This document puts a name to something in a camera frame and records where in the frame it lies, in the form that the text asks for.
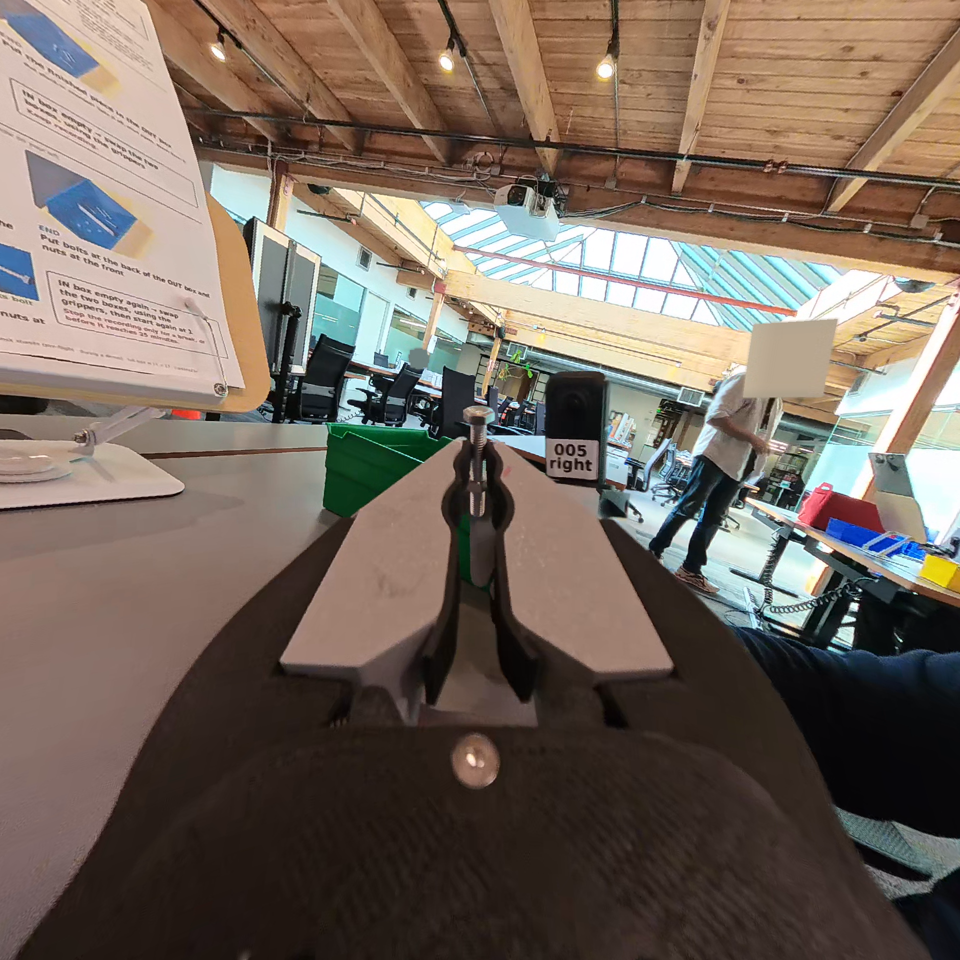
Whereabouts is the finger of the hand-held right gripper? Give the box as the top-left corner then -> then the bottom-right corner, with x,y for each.
468,516 -> 498,588

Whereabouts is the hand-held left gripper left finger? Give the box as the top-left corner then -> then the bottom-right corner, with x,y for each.
279,438 -> 466,710

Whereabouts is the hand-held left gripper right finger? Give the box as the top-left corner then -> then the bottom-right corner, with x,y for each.
486,441 -> 676,704

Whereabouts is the silver hex bolt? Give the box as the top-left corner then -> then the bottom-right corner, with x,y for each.
461,405 -> 492,519

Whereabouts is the green plastic bin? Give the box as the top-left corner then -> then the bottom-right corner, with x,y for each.
322,421 -> 477,588

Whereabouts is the person's right forearm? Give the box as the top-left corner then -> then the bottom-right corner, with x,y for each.
731,626 -> 960,841

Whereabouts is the row of grey office chairs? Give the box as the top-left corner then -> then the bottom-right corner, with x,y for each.
626,438 -> 699,522

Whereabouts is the white ceiling projector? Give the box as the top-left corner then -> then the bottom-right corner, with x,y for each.
491,176 -> 564,241

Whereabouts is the row of black office chairs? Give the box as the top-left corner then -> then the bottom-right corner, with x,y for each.
288,333 -> 541,440

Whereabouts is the wooden top desk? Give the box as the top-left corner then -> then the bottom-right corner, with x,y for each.
731,498 -> 960,650

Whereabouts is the red storage bin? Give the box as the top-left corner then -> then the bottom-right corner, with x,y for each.
796,482 -> 886,534

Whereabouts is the grey panel board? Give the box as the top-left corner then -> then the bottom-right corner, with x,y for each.
243,217 -> 324,376

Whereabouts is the blue shallow tray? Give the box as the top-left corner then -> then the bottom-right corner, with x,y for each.
825,517 -> 927,560

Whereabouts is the printed instruction sheet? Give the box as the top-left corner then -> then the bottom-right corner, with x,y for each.
0,0 -> 247,391

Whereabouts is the black coiled cable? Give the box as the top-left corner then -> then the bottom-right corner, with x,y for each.
757,577 -> 864,620

